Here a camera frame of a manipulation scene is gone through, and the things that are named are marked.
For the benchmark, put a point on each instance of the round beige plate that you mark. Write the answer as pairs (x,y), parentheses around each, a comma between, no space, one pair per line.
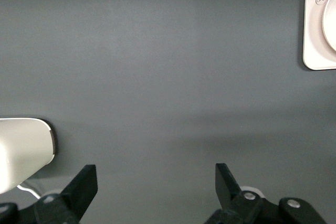
(331,19)

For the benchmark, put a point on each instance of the cream white toaster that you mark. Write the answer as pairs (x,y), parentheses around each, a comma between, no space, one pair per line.
(23,150)

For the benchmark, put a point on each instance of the beige tray with rabbit print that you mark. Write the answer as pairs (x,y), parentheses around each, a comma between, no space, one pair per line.
(313,40)

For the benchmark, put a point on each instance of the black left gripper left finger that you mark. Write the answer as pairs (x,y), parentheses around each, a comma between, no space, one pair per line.
(78,190)

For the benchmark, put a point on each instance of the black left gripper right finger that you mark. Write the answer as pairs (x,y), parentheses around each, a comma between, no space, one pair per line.
(225,190)

